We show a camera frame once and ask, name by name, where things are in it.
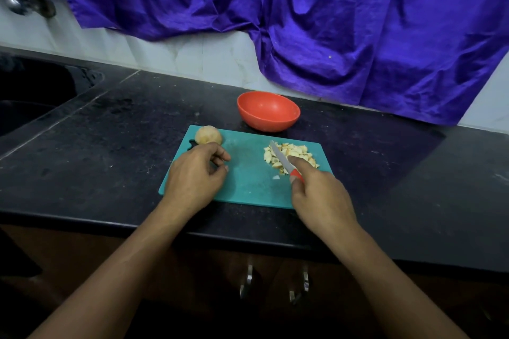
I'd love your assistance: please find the person's right hand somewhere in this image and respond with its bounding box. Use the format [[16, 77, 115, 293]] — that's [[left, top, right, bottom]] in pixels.
[[288, 155, 359, 240]]

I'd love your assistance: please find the person's left hand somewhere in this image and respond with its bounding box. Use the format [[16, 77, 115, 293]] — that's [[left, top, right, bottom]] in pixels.
[[159, 142, 232, 220]]

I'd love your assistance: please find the brown potato half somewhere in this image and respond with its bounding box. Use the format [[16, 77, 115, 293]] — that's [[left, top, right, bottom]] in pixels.
[[195, 125, 224, 147]]

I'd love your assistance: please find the teal plastic cutting board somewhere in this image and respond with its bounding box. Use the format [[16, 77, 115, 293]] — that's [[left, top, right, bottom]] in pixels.
[[158, 125, 334, 210]]

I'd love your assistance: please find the pile of diced apple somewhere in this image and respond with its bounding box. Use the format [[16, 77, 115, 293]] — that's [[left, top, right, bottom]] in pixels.
[[263, 141, 320, 176]]

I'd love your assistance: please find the red-handled kitchen knife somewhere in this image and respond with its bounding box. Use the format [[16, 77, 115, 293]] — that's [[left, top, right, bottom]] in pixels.
[[270, 142, 305, 185]]

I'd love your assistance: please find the orange bowl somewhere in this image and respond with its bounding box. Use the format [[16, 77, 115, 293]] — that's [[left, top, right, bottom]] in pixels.
[[236, 91, 302, 133]]

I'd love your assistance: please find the person's left forearm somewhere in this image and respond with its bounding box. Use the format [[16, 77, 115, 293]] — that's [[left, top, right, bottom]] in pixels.
[[30, 203, 196, 339]]

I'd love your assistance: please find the person's right forearm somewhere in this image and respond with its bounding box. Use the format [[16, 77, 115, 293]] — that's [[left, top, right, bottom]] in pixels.
[[330, 219, 470, 339]]

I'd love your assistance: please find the dark kitchen sink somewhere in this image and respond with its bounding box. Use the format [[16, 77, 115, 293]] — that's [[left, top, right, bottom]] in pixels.
[[0, 57, 104, 137]]

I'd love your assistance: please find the purple cloth curtain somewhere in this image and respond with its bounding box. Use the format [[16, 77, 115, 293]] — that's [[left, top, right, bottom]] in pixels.
[[48, 0, 509, 127]]

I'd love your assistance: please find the metal cabinet handle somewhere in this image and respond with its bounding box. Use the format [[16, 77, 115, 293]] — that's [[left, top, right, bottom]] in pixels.
[[290, 265, 311, 304], [242, 263, 256, 298]]

